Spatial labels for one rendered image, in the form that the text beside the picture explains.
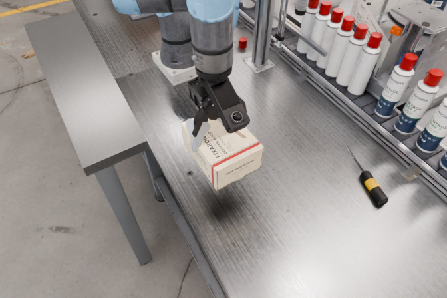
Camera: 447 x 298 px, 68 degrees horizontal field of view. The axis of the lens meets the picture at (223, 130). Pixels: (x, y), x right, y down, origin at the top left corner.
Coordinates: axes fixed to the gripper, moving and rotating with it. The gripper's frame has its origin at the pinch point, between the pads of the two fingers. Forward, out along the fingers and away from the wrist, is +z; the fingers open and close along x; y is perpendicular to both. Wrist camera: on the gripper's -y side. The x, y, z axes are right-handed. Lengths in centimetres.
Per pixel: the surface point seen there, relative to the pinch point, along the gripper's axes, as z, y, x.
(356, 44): -3, 8, -51
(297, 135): 17.5, 2.8, -28.5
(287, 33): 12, 43, -56
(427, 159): 14, -25, -49
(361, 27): -8, 9, -52
